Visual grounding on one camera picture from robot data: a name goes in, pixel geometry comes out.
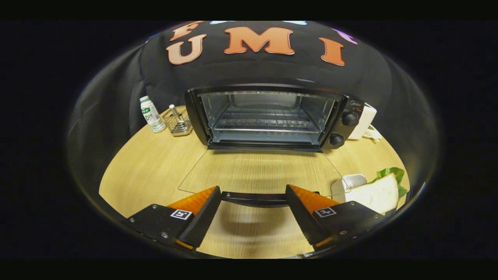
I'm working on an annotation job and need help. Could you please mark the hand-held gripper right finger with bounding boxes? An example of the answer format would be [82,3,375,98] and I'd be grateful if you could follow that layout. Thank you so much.
[285,184,386,252]

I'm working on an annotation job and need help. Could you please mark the white plastic tray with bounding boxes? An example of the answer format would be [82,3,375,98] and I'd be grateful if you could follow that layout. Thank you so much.
[330,173,368,203]

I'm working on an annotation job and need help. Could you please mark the white slot toaster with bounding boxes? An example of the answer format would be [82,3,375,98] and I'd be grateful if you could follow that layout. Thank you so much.
[348,103,377,140]

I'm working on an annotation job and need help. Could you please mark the bread and lettuce sandwich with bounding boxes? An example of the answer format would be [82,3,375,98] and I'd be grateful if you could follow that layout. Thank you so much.
[344,167,409,215]

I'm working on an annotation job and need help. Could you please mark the black toaster oven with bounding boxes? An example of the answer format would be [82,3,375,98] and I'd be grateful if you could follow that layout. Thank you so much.
[177,84,365,208]

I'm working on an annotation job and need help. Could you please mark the wire mesh basket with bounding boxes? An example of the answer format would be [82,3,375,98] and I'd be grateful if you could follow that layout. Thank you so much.
[161,107,193,137]

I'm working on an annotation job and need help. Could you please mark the black backdrop cloth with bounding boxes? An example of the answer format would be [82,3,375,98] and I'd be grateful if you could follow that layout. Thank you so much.
[68,21,440,210]

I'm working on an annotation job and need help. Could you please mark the white divided spice dish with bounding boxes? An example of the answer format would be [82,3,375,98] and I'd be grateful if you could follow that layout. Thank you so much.
[363,125,384,143]

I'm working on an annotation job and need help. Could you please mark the small shaker bottle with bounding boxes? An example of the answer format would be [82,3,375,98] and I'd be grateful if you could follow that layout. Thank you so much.
[169,104,184,123]

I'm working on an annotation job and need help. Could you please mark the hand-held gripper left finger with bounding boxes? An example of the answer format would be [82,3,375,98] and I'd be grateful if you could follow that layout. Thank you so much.
[126,185,222,250]

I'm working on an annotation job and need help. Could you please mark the white green-label bottle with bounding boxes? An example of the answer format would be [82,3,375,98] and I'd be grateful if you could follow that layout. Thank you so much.
[139,96,167,134]

